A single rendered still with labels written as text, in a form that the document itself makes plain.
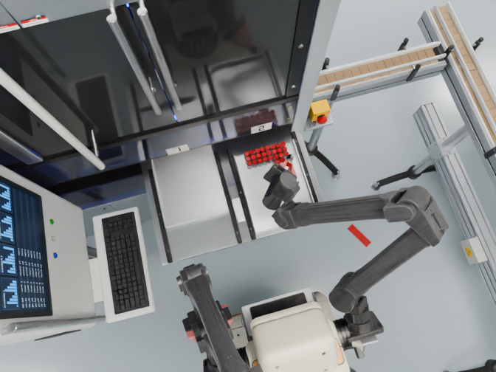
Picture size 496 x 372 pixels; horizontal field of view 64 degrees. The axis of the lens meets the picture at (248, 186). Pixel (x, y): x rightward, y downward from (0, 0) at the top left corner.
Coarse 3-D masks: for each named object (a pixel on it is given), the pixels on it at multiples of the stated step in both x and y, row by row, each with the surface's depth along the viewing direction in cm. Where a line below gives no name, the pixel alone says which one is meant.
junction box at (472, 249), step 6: (468, 240) 192; (474, 240) 192; (462, 246) 199; (468, 246) 194; (474, 246) 191; (480, 246) 191; (468, 252) 195; (474, 252) 190; (480, 252) 190; (468, 258) 197; (474, 258) 192; (480, 258) 189; (486, 258) 189
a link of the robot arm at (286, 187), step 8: (280, 176) 115; (288, 176) 116; (280, 184) 114; (288, 184) 115; (296, 184) 116; (272, 192) 118; (280, 192) 116; (288, 192) 115; (296, 192) 115; (288, 200) 116; (280, 208) 119; (272, 216) 120; (280, 216) 117; (280, 224) 118
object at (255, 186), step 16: (288, 144) 171; (240, 160) 169; (240, 176) 164; (256, 176) 167; (304, 176) 165; (256, 192) 165; (304, 192) 165; (256, 208) 163; (256, 224) 161; (272, 224) 161
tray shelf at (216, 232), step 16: (272, 128) 173; (288, 128) 173; (224, 144) 172; (240, 144) 171; (256, 144) 171; (272, 144) 171; (304, 144) 171; (224, 160) 170; (144, 176) 168; (224, 176) 168; (320, 192) 165; (192, 224) 162; (208, 224) 162; (224, 224) 162; (240, 224) 162; (160, 240) 160; (176, 240) 160; (192, 240) 160; (208, 240) 160; (224, 240) 160; (160, 256) 159; (176, 256) 158; (192, 256) 158
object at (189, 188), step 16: (160, 160) 170; (176, 160) 170; (192, 160) 169; (208, 160) 169; (160, 176) 168; (176, 176) 168; (192, 176) 167; (208, 176) 167; (160, 192) 166; (176, 192) 166; (192, 192) 166; (208, 192) 165; (176, 208) 164; (192, 208) 164; (208, 208) 164; (224, 208) 163; (176, 224) 160
